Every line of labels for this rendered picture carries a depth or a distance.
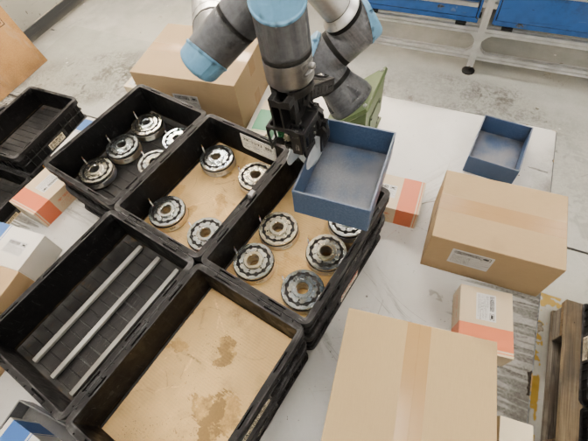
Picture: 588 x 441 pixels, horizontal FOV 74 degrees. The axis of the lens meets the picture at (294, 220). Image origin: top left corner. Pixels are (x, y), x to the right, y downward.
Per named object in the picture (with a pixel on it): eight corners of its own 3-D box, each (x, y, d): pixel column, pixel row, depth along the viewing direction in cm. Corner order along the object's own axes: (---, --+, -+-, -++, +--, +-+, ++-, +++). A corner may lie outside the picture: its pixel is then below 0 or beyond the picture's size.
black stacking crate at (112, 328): (130, 232, 110) (111, 209, 100) (210, 282, 100) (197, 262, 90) (13, 353, 94) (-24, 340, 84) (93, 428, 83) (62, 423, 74)
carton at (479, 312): (452, 294, 104) (460, 283, 97) (500, 304, 101) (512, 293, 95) (449, 354, 96) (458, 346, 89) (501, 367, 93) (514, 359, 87)
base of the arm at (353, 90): (339, 101, 134) (320, 79, 130) (374, 77, 123) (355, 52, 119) (329, 127, 125) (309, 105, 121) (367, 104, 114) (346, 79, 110)
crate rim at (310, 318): (292, 153, 108) (291, 147, 106) (391, 196, 98) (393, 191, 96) (200, 265, 92) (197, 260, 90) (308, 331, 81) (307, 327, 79)
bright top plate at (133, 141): (121, 131, 126) (120, 129, 126) (144, 140, 123) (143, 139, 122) (100, 152, 122) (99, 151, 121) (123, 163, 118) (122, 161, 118)
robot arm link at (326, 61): (318, 85, 127) (290, 53, 122) (350, 56, 121) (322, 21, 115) (317, 99, 118) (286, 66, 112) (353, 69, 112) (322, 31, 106)
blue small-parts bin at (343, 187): (325, 141, 87) (325, 117, 81) (391, 155, 83) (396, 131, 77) (293, 212, 77) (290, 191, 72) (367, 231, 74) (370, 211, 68)
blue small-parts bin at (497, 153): (478, 129, 134) (485, 114, 129) (524, 143, 130) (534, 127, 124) (462, 170, 126) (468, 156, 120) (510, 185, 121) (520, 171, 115)
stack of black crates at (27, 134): (80, 149, 226) (29, 85, 188) (121, 162, 217) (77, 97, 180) (31, 202, 207) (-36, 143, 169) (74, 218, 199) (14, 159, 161)
